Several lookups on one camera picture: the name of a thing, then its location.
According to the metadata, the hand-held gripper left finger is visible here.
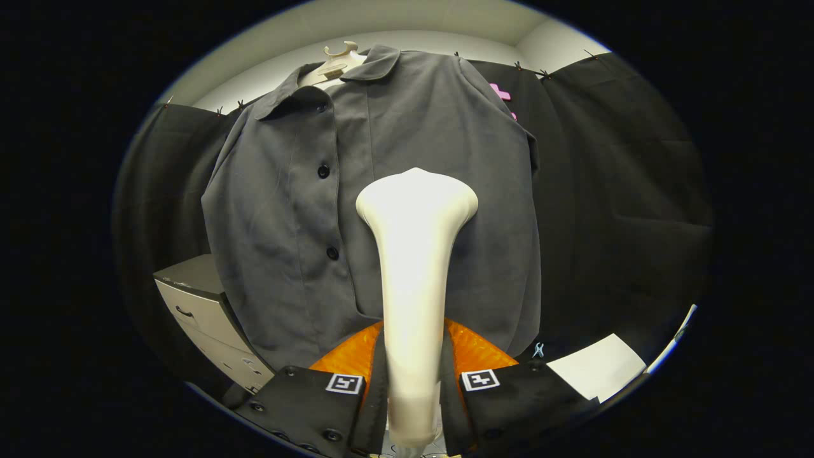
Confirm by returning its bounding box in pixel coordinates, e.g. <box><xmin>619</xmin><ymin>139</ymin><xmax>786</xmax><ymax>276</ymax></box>
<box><xmin>233</xmin><ymin>320</ymin><xmax>389</xmax><ymax>458</ymax></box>

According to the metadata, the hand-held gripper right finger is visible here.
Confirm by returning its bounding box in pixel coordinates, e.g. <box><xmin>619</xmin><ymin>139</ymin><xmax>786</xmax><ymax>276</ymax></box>
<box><xmin>442</xmin><ymin>318</ymin><xmax>600</xmax><ymax>455</ymax></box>

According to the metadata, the white garment steamer head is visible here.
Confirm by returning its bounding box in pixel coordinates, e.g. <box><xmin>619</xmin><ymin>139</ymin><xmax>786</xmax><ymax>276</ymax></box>
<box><xmin>355</xmin><ymin>167</ymin><xmax>479</xmax><ymax>450</ymax></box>

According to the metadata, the grey button-up shirt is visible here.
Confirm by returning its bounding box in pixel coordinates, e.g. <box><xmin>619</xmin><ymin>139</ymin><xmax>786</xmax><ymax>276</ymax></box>
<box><xmin>201</xmin><ymin>44</ymin><xmax>542</xmax><ymax>372</ymax></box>

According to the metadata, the beige clothes hanger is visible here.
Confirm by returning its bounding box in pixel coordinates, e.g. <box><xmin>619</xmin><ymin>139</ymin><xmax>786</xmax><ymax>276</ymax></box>
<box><xmin>298</xmin><ymin>41</ymin><xmax>369</xmax><ymax>88</ymax></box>

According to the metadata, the white side table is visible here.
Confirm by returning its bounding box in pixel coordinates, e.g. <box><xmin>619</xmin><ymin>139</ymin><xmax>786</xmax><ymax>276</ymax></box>
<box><xmin>547</xmin><ymin>333</ymin><xmax>647</xmax><ymax>403</ymax></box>

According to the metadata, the grey drawer cabinet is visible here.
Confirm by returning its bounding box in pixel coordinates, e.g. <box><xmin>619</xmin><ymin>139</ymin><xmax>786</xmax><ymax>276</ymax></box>
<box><xmin>153</xmin><ymin>254</ymin><xmax>276</xmax><ymax>396</ymax></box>

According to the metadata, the black backdrop cloth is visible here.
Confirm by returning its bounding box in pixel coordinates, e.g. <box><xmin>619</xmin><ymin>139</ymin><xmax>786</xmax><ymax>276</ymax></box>
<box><xmin>113</xmin><ymin>52</ymin><xmax>714</xmax><ymax>382</ymax></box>

